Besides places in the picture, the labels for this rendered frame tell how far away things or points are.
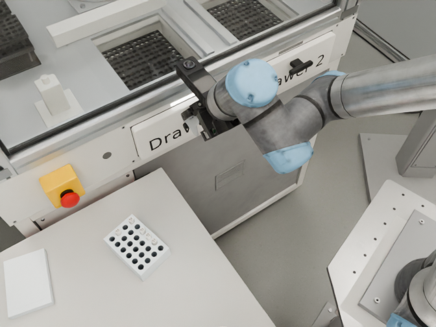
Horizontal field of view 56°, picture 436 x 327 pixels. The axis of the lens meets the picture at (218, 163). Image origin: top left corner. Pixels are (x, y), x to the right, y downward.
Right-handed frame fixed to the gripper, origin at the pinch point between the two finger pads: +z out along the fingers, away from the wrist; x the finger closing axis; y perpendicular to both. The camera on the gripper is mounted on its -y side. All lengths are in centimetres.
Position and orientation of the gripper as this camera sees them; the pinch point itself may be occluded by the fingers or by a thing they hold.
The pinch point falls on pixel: (193, 112)
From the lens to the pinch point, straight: 96.7
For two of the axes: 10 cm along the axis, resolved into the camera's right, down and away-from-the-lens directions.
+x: 8.3, -4.6, 3.1
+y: 4.6, 8.8, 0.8
